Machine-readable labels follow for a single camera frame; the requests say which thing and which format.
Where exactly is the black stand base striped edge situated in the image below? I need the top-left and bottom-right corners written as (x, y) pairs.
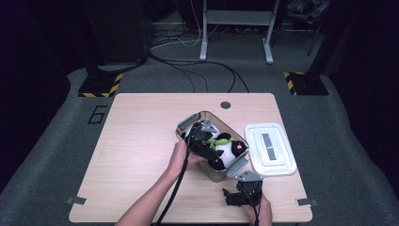
top-left (283, 71), bottom-right (329, 96)
top-left (77, 73), bottom-right (124, 98)

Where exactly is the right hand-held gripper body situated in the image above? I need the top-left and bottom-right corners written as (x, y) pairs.
top-left (234, 169), bottom-right (263, 206)

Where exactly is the white paper sheet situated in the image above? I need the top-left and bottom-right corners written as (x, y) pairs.
top-left (244, 121), bottom-right (298, 177)

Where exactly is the white floor cable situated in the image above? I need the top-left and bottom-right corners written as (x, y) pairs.
top-left (150, 0), bottom-right (220, 50)

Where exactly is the thick black gripper cable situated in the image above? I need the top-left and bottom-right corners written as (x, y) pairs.
top-left (155, 140), bottom-right (193, 226)

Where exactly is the dark equipment pile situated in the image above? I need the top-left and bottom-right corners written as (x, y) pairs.
top-left (286, 0), bottom-right (330, 24)

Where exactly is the white metal desk frame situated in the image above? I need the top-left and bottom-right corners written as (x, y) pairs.
top-left (199, 0), bottom-right (280, 65)

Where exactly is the person's right hand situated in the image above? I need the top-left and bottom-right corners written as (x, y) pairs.
top-left (246, 193), bottom-right (273, 226)

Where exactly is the person's left hand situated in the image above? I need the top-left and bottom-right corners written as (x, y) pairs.
top-left (168, 139), bottom-right (206, 177)

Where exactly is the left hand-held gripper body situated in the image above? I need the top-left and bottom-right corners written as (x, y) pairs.
top-left (187, 120), bottom-right (218, 154)

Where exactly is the grey tape tab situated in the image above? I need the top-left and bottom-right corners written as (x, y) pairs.
top-left (295, 198), bottom-right (318, 207)
top-left (66, 196), bottom-right (88, 205)

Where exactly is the black floor cable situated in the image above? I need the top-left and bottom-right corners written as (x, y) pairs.
top-left (147, 53), bottom-right (250, 93)

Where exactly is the black and white panda plush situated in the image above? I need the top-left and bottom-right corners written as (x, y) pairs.
top-left (184, 121), bottom-right (247, 172)

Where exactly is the dark cabinet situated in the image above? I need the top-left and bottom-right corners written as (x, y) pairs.
top-left (84, 0), bottom-right (150, 65)

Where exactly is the clear plastic storage box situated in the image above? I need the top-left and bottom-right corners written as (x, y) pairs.
top-left (174, 110), bottom-right (250, 184)

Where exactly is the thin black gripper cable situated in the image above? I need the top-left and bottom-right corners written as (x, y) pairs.
top-left (247, 187), bottom-right (262, 226)

